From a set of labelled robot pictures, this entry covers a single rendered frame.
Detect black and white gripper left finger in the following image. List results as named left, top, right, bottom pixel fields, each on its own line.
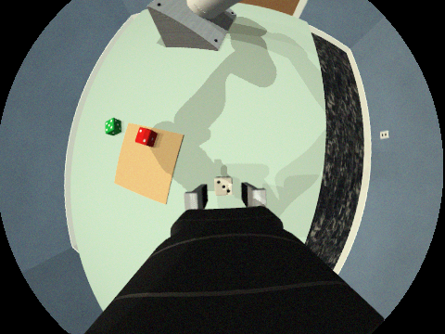
left=184, top=184, right=208, bottom=210

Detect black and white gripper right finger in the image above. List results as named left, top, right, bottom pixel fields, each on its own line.
left=241, top=182, right=266, bottom=207

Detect white die with black pips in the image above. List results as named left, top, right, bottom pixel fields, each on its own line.
left=214, top=176, right=233, bottom=196

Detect tan flat mat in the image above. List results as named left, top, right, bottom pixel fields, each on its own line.
left=114, top=123, right=184, bottom=204

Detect red die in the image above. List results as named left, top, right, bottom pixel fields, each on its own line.
left=135, top=127, right=158, bottom=148

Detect green die with white pips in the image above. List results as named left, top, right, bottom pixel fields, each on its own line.
left=106, top=118, right=121, bottom=135

